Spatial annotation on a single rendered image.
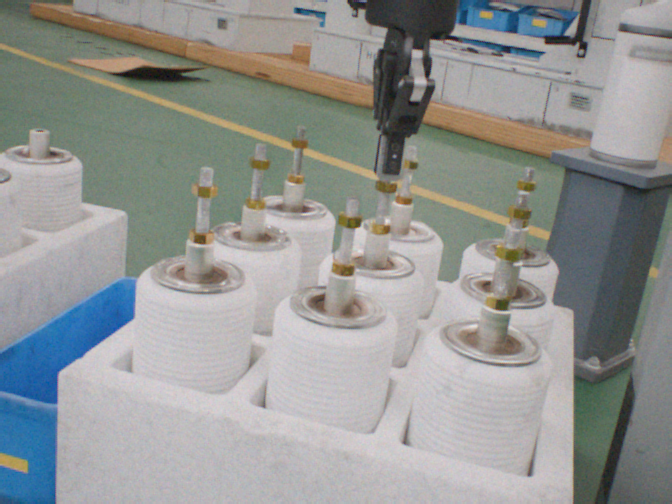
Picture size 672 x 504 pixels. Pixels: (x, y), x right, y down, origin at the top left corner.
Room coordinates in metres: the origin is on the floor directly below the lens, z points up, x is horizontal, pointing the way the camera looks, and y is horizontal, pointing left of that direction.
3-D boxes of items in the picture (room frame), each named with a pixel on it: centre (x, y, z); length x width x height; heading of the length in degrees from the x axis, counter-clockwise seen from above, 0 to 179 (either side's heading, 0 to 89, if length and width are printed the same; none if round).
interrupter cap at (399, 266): (0.69, -0.04, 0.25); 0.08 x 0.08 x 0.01
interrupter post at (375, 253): (0.69, -0.04, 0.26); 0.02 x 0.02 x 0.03
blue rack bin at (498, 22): (6.41, -1.03, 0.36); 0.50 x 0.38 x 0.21; 138
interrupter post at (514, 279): (0.67, -0.15, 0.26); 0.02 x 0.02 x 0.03
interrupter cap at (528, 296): (0.67, -0.15, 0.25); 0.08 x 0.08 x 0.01
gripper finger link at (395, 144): (0.68, -0.04, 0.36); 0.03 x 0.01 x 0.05; 11
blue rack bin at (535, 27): (6.13, -1.37, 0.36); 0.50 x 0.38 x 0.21; 138
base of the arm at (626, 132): (1.13, -0.38, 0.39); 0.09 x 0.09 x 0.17; 47
